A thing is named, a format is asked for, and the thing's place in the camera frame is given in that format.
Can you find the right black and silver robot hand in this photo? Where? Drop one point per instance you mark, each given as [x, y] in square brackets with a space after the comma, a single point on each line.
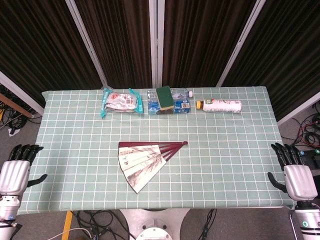
[300, 182]

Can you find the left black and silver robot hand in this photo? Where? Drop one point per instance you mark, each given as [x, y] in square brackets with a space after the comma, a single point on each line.
[13, 177]

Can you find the painted paper folding fan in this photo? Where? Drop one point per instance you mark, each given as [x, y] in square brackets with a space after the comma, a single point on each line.
[142, 162]

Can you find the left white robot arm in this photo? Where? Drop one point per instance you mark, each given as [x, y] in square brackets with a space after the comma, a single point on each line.
[7, 212]

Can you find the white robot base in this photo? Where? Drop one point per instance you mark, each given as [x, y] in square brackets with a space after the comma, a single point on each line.
[155, 225]

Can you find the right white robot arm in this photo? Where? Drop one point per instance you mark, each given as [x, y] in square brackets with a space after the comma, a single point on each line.
[308, 220]

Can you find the brown wooden stick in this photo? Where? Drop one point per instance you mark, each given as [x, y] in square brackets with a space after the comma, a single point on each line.
[15, 106]

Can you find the orange wooden stick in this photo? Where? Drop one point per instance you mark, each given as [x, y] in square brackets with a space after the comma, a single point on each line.
[67, 225]

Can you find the black equipment box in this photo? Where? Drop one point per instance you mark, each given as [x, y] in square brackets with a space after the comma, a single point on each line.
[312, 160]

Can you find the white paper scrap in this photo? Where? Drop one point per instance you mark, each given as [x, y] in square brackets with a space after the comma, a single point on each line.
[13, 131]

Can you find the green checkered tablecloth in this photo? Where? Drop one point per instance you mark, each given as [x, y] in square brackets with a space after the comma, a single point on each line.
[225, 162]

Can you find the white bottle with yellow cap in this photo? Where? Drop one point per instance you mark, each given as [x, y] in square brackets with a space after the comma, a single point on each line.
[220, 106]

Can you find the dark curtain partition panel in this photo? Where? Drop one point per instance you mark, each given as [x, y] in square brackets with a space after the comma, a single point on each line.
[37, 50]
[120, 37]
[200, 37]
[287, 50]

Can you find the teal snack packet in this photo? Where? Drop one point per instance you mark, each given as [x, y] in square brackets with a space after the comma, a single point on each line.
[120, 102]

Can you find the blue label plastic water bottle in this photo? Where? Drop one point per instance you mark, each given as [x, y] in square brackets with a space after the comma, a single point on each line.
[180, 105]

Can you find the green and yellow sponge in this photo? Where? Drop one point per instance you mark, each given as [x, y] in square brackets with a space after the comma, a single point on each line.
[165, 97]

